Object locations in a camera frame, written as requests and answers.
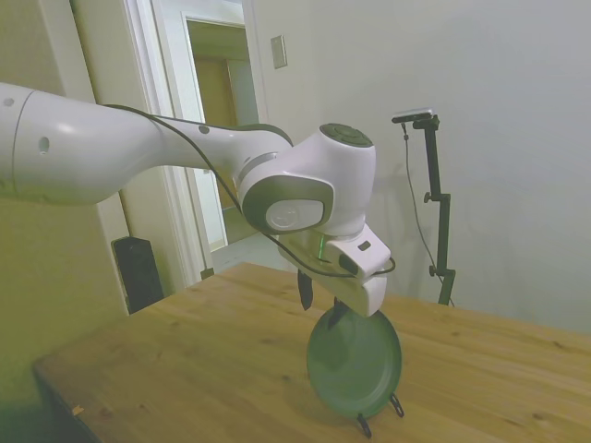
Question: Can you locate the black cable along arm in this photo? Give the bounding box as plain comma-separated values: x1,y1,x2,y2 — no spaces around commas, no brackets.
102,103,397,280

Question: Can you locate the black camera stand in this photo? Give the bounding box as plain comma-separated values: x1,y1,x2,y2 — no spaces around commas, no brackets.
414,114,459,306

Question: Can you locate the black wire plate rack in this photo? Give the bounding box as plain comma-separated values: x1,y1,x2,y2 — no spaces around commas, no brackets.
356,392,406,440

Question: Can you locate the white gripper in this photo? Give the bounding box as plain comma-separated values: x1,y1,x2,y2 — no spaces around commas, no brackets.
278,234,389,330

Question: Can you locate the brown wooden door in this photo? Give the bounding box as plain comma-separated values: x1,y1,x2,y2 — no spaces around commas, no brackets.
193,55,239,214

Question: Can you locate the black tower unit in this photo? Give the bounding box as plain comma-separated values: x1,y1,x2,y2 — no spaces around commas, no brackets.
111,235,164,317

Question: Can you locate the green round plate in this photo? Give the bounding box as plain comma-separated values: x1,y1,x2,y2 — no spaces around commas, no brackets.
306,305,404,416

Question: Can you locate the grey camera on stand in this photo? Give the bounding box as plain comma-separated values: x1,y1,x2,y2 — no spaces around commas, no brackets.
391,106,438,126

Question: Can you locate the white door frame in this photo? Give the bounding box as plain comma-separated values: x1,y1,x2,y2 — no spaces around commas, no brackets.
123,0,270,290

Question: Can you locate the white wall switch plate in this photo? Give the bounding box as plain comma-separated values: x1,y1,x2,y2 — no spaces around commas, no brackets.
269,34,289,71

